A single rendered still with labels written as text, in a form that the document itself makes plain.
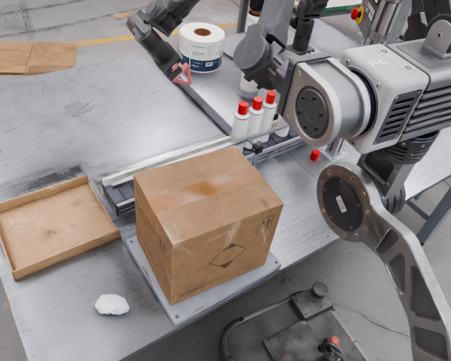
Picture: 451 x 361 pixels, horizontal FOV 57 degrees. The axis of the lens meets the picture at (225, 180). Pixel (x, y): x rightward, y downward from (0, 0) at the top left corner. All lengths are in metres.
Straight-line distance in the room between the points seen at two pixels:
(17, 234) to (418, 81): 1.11
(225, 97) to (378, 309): 1.33
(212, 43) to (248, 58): 1.03
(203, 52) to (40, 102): 0.71
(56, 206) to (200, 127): 0.64
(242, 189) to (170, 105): 0.84
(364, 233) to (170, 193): 0.47
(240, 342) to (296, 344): 0.23
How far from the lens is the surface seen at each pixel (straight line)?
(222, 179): 1.04
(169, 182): 1.03
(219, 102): 1.74
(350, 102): 0.72
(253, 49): 0.85
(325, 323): 1.91
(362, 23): 1.52
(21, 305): 1.22
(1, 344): 2.14
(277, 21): 0.90
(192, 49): 1.88
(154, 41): 1.20
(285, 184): 1.49
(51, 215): 1.37
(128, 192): 1.34
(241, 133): 1.43
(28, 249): 1.31
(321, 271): 2.34
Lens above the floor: 1.85
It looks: 44 degrees down
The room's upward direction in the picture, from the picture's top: 9 degrees clockwise
